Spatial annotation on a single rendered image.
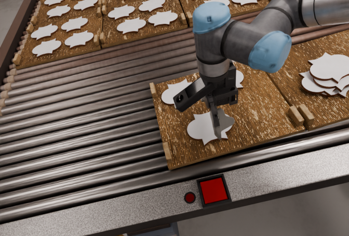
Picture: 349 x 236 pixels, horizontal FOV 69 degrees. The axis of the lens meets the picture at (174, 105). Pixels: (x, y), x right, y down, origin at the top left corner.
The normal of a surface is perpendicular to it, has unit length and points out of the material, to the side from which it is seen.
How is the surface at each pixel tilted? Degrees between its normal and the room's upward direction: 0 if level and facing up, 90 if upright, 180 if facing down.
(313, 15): 88
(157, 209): 0
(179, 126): 0
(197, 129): 0
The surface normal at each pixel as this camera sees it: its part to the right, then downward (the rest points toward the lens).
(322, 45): -0.17, -0.64
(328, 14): -0.66, 0.62
